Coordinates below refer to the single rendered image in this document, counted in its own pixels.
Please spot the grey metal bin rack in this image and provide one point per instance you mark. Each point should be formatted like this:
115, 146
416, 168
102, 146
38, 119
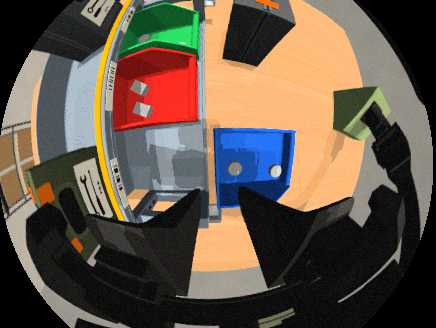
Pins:
168, 160

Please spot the yellow flat bar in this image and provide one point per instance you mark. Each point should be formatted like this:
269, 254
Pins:
98, 127

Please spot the green open bin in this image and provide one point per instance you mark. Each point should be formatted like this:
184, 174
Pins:
163, 22

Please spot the blue bin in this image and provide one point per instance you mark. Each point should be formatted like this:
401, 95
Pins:
256, 151

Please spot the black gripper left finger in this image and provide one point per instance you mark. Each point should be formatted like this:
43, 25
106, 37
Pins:
169, 245

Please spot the red open bin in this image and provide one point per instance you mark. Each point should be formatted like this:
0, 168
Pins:
172, 89

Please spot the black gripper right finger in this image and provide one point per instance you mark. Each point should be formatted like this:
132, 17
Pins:
279, 233

